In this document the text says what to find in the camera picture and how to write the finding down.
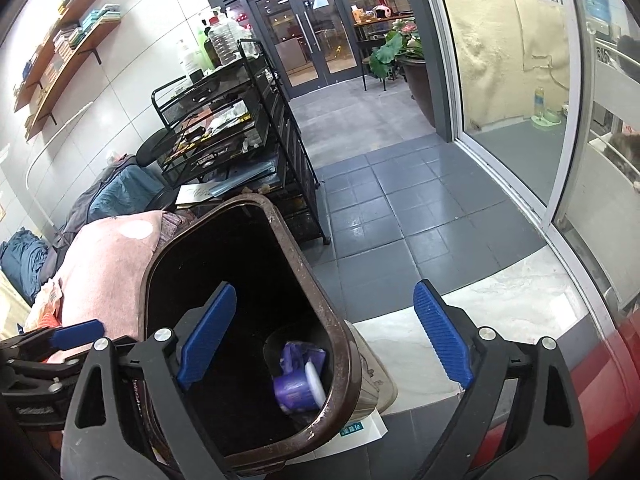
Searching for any pink polka dot blanket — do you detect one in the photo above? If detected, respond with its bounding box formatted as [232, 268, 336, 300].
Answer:
[24, 209, 199, 361]

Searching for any massage bed with blue cover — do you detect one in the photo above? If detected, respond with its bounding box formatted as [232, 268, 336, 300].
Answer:
[39, 155, 175, 284]

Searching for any purple wrapper in bin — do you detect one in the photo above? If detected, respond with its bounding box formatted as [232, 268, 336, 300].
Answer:
[272, 341, 326, 414]

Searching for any upper wooden wall shelf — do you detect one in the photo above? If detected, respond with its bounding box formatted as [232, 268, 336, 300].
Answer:
[14, 0, 96, 112]

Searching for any pile of blue towels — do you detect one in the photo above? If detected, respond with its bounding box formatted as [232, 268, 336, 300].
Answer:
[0, 228, 49, 306]

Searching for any black metal utility cart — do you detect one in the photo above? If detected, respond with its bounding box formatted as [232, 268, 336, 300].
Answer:
[151, 39, 331, 244]

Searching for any white box under bin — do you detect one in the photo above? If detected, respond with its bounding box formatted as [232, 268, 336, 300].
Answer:
[286, 321, 398, 465]

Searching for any brown plastic trash bin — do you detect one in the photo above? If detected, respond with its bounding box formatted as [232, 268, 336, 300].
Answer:
[139, 193, 362, 477]

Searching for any potted green plant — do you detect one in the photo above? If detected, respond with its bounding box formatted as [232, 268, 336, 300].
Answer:
[369, 18, 436, 126]

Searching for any clear plastic bottle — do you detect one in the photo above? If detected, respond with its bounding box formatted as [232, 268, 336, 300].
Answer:
[207, 15, 238, 66]

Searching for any green plastic bottle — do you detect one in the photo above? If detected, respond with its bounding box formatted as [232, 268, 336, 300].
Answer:
[198, 30, 215, 70]

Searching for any glass double door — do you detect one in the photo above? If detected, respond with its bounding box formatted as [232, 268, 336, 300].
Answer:
[247, 0, 360, 99]

